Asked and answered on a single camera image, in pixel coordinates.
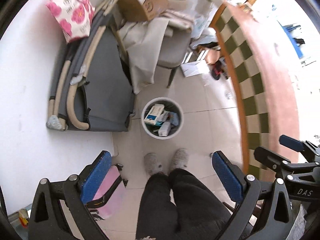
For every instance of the white blue medicine box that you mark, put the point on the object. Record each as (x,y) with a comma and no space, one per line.
(154,114)

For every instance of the grey slipper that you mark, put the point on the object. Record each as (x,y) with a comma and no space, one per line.
(152,164)
(179,160)

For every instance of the pink flower tissue pack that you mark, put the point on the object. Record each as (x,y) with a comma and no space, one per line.
(74,17)

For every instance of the beige cloth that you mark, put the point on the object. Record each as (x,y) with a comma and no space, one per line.
(148,47)

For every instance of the grey folded cot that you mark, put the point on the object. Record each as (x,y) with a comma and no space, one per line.
(92,89)

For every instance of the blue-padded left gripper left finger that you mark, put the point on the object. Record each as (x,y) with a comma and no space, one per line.
(47,218)

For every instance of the blue face mask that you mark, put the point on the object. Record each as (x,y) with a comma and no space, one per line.
(174,118)

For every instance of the right grey slipper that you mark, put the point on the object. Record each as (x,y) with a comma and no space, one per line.
(179,160)

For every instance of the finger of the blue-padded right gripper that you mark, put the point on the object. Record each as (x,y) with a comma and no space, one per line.
(277,163)
(292,143)

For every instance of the long white medicine box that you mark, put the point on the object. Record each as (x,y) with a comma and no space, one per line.
(164,129)

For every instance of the cardboard box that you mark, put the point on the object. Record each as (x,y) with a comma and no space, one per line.
(134,11)

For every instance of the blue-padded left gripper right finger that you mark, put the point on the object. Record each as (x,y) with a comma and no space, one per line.
(275,220)

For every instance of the white trash bin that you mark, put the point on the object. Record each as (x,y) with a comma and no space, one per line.
(169,106)

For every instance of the left grey slipper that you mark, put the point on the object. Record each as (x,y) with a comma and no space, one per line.
(152,164)

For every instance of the person's black trouser legs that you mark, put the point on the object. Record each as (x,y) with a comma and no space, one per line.
(179,206)

